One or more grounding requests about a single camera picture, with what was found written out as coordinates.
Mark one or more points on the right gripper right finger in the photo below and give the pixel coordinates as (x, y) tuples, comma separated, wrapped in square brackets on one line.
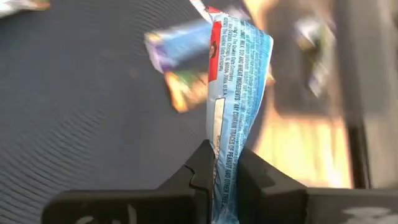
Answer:
[(280, 205)]

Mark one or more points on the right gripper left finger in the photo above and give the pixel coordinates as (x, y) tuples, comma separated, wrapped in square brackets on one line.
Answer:
[(140, 205)]

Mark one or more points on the blue red-ended granola bar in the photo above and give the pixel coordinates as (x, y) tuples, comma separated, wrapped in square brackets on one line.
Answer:
[(239, 93)]

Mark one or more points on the white granola bar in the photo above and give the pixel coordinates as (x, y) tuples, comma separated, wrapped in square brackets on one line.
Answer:
[(18, 6)]

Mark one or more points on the dark blue round woven mat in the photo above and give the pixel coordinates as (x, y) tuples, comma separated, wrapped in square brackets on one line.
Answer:
[(77, 109)]

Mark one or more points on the dark clear plastic bin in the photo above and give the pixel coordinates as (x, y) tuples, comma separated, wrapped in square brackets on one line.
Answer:
[(286, 77)]

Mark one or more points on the black aluminium table frame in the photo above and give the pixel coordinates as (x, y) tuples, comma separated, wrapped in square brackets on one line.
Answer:
[(373, 93)]

